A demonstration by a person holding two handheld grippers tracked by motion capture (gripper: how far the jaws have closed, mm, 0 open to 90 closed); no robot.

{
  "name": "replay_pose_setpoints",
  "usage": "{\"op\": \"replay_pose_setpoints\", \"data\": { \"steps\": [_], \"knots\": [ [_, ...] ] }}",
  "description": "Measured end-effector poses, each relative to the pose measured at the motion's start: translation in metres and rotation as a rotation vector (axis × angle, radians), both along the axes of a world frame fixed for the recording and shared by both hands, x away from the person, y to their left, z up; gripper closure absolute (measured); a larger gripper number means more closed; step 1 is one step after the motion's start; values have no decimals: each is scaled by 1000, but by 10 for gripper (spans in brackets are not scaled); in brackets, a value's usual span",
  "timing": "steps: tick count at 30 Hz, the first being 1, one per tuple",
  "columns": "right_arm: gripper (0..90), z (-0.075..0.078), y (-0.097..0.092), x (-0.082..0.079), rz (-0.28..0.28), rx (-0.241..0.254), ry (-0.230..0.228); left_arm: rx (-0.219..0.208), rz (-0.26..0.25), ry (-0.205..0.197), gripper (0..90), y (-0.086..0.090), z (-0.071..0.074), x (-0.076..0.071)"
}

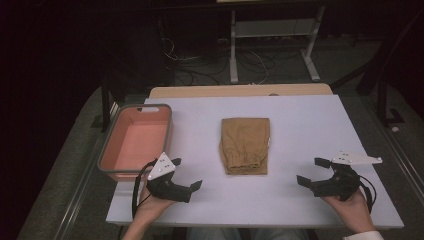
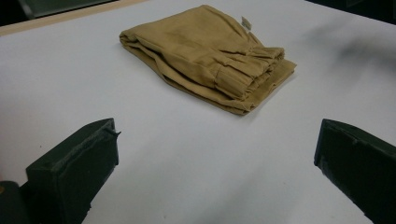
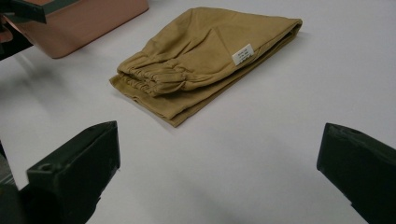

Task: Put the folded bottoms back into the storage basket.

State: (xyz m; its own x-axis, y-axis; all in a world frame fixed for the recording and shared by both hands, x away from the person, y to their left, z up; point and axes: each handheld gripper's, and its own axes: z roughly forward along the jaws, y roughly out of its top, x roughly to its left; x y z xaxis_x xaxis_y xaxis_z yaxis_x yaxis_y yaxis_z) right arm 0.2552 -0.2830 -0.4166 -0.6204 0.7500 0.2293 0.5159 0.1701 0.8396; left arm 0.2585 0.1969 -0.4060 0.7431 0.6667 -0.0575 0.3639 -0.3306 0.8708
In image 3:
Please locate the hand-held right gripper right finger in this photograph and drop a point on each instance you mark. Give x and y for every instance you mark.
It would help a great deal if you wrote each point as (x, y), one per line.
(361, 165)

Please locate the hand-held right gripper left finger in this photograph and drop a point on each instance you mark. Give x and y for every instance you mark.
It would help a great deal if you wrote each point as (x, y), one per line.
(77, 168)

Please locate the pink plastic basket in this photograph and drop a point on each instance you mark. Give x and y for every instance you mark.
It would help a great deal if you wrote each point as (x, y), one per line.
(77, 25)

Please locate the khaki pants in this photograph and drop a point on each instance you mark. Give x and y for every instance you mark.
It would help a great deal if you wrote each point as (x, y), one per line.
(199, 65)

